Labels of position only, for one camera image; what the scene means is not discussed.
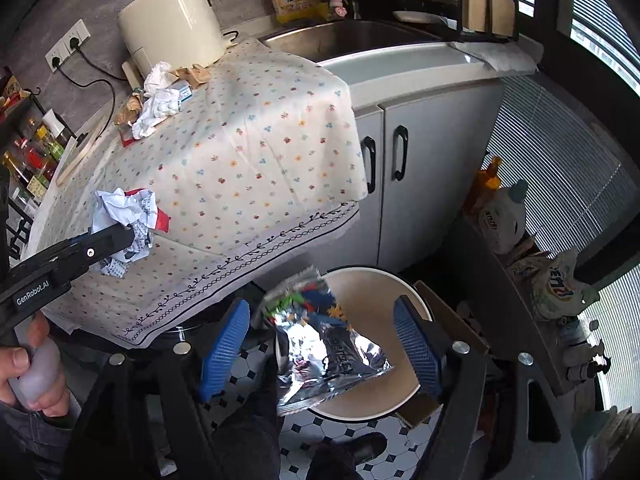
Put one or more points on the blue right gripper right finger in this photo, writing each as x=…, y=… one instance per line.
x=423, y=357

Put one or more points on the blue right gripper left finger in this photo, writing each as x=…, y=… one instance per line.
x=220, y=354

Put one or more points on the foil snack wrapper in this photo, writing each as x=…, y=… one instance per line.
x=319, y=354

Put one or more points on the dark printed wrapper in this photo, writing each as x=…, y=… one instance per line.
x=131, y=218

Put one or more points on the blue white box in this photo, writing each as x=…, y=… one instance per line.
x=183, y=88

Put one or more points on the white paper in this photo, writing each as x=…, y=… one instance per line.
x=161, y=100

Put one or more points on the white round trash bin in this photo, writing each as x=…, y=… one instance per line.
x=367, y=296

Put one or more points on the person's left hand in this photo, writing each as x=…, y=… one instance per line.
x=33, y=377

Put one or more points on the cardboard box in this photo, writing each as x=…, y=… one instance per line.
x=453, y=340

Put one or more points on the grey cabinet left door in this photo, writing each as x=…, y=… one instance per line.
x=358, y=245

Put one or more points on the grey cabinet door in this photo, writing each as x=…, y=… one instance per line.
x=434, y=143
x=358, y=245

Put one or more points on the cream induction cooker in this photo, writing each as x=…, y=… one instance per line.
x=76, y=152

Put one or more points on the white laundry detergent bottle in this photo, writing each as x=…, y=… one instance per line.
x=502, y=220

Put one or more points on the green white detergent pouch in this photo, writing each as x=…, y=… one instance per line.
x=553, y=289

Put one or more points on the black spice rack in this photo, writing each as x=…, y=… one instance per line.
x=33, y=141

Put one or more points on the orange bottle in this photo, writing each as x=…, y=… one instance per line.
x=486, y=183

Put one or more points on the grey cabinet right door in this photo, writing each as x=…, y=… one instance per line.
x=434, y=143

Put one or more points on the floral white tablecloth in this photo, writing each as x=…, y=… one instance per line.
x=258, y=166

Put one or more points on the white cloth on counter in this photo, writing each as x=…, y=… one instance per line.
x=520, y=56

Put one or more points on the cream air fryer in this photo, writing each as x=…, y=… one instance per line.
x=179, y=32

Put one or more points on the stainless steel sink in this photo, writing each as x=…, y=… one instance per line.
x=331, y=40

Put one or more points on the pink small figurine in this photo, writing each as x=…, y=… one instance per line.
x=337, y=9

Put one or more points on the white wall socket pair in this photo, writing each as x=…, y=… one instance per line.
x=62, y=49

